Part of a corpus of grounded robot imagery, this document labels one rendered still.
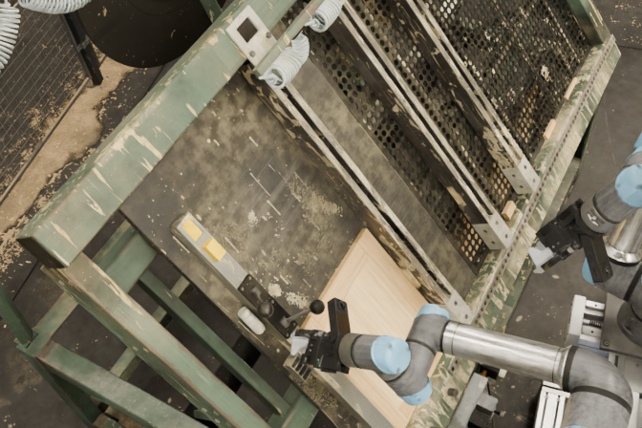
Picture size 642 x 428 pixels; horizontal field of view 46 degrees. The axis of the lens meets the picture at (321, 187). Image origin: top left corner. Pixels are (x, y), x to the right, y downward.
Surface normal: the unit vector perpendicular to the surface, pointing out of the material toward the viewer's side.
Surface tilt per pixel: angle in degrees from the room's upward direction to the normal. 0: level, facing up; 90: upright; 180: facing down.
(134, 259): 54
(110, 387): 0
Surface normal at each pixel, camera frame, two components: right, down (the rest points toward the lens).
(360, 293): 0.65, -0.08
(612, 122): -0.09, -0.61
